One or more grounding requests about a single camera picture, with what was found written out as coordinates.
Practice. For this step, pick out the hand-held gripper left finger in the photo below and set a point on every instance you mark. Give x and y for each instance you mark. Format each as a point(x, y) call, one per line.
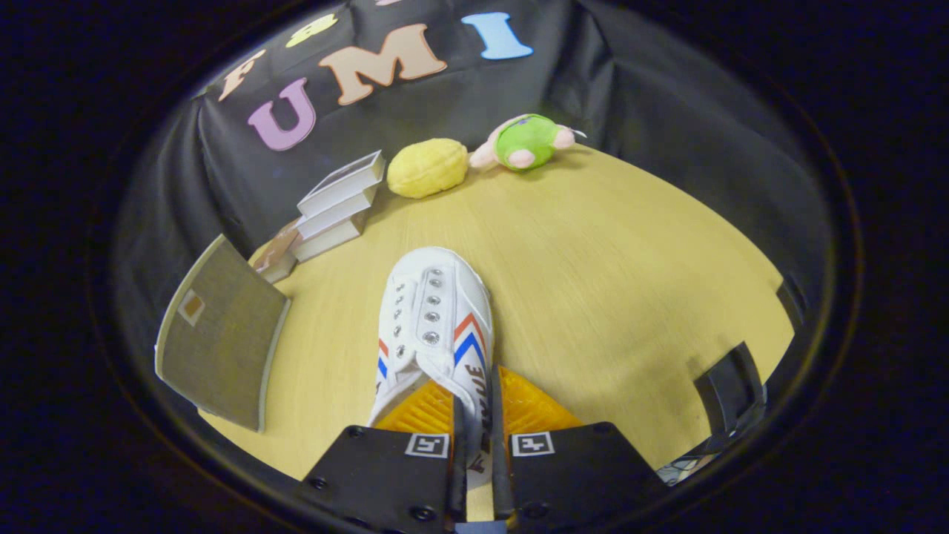
point(460, 482)

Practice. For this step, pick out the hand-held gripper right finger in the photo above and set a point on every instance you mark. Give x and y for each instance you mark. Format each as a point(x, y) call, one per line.
point(502, 482)

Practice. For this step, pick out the white canvas shoe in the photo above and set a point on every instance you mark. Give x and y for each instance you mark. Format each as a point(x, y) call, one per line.
point(437, 326)

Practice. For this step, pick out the grey fabric storage box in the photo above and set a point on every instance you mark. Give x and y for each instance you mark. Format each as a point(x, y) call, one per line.
point(222, 334)

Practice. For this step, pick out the black chair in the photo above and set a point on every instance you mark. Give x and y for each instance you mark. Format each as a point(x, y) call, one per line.
point(734, 393)

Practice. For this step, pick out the brown book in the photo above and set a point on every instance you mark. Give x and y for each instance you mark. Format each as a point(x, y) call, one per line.
point(274, 256)

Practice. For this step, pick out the yellow plush toy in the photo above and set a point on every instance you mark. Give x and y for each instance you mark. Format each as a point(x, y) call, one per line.
point(426, 167)

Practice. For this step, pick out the white book with portrait cover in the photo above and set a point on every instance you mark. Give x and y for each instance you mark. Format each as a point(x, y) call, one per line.
point(342, 182)

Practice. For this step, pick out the green and pink plush toy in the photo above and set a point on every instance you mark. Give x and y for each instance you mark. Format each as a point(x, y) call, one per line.
point(530, 141)

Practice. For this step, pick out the black backdrop cloth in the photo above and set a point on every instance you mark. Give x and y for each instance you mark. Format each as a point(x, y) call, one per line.
point(630, 89)

